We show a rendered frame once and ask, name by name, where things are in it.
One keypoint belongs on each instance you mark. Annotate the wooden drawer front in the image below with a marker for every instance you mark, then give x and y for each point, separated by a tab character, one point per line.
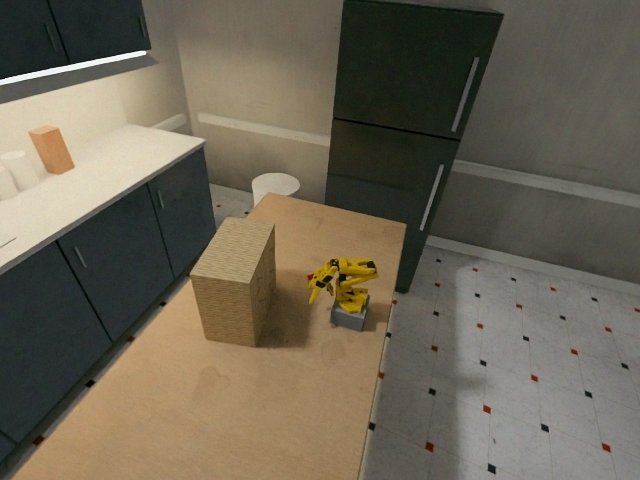
270	271
257	279
259	300
270	291
258	325
269	249

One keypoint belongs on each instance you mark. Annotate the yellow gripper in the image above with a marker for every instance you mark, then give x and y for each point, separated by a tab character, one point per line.
318	286

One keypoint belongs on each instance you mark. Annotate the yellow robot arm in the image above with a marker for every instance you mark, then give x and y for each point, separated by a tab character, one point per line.
344	291

